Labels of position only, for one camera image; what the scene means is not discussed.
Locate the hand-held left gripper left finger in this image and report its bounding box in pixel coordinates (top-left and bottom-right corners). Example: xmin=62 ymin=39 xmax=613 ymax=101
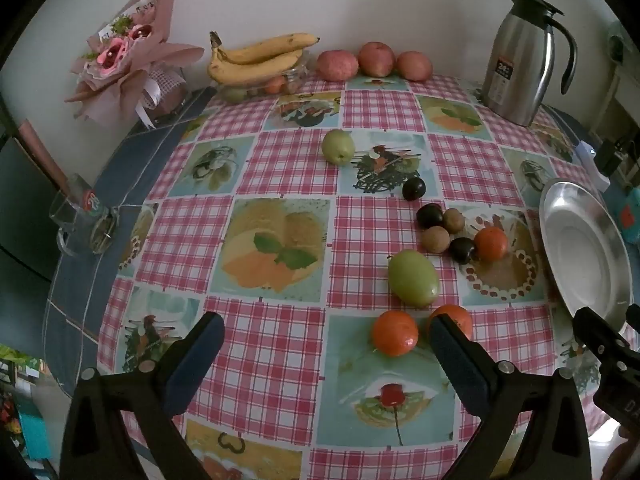
xmin=60 ymin=311 xmax=226 ymax=480

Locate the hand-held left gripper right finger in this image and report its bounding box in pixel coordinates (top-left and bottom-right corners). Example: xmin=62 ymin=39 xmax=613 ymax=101
xmin=429 ymin=314 xmax=593 ymax=480

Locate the orange tangerine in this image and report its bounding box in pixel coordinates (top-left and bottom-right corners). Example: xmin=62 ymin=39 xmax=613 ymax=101
xmin=426 ymin=304 xmax=474 ymax=341
xmin=474 ymin=226 xmax=510 ymax=262
xmin=371 ymin=310 xmax=420 ymax=358

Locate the large green fruit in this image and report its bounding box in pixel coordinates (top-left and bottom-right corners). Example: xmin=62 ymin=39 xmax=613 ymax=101
xmin=387 ymin=249 xmax=441 ymax=309

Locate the steel plate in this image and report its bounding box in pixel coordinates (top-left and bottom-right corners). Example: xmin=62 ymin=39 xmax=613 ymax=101
xmin=539 ymin=177 xmax=633 ymax=333

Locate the dark plum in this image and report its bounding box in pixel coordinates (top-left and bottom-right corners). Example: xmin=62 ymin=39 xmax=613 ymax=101
xmin=416 ymin=203 xmax=445 ymax=229
xmin=402 ymin=177 xmax=427 ymax=202
xmin=449 ymin=237 xmax=476 ymax=264

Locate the large brown kiwi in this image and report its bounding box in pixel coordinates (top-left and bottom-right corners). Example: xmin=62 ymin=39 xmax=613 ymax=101
xmin=420 ymin=226 xmax=450 ymax=254

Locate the small brown kiwi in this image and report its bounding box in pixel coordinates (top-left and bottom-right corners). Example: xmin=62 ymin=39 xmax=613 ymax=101
xmin=442 ymin=208 xmax=466 ymax=234

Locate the small green fruit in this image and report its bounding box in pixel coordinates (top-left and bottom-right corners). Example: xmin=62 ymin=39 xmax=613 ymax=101
xmin=321 ymin=129 xmax=356 ymax=166

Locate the teal packet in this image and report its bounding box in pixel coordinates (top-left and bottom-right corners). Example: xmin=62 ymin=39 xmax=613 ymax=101
xmin=617 ymin=195 xmax=640 ymax=246

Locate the black power adapter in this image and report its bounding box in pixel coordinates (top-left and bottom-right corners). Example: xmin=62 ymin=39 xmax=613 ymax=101
xmin=595 ymin=139 xmax=621 ymax=178

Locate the white power strip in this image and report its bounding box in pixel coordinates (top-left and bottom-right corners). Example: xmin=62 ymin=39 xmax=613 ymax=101
xmin=575 ymin=141 xmax=611 ymax=191

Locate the glass mug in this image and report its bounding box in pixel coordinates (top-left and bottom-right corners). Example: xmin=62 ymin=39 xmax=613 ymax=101
xmin=48 ymin=172 xmax=121 ymax=257

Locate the pink checked tablecloth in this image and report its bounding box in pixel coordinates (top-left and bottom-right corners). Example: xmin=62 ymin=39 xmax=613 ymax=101
xmin=97 ymin=74 xmax=608 ymax=480

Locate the white chair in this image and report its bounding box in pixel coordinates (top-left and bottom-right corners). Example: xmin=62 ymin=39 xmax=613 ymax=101
xmin=587 ymin=17 xmax=640 ymax=136

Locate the steel thermos jug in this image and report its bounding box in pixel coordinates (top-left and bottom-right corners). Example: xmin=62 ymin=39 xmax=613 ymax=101
xmin=481 ymin=0 xmax=578 ymax=127

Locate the red apple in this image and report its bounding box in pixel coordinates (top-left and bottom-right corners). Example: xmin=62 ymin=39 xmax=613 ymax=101
xmin=396 ymin=51 xmax=433 ymax=82
xmin=315 ymin=50 xmax=360 ymax=82
xmin=357 ymin=41 xmax=397 ymax=78

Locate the yellow banana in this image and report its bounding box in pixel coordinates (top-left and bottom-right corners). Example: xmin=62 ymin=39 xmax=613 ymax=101
xmin=210 ymin=32 xmax=321 ymax=66
xmin=207 ymin=47 xmax=305 ymax=86

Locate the glass fruit bowl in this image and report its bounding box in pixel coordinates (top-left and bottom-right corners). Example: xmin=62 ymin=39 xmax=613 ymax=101
xmin=220 ymin=57 xmax=310 ymax=103

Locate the pink flower bouquet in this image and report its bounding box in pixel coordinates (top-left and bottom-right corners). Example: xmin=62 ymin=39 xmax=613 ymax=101
xmin=64 ymin=0 xmax=206 ymax=128

